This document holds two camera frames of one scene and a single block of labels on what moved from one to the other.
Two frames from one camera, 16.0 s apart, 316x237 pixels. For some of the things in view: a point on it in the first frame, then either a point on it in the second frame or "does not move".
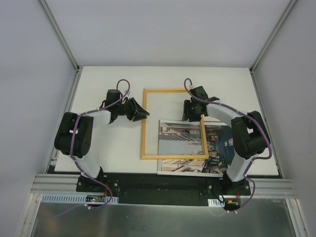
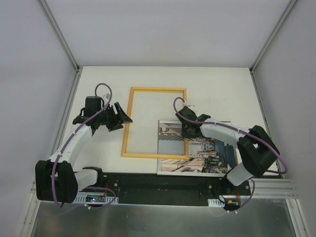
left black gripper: [133, 109] -> [113, 118]
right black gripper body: [188, 108] -> [186, 133]
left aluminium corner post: [64, 43] does not move
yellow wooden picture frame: [143, 140] -> [133, 90]
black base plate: [153, 189] does not move
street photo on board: [183, 137] does not move
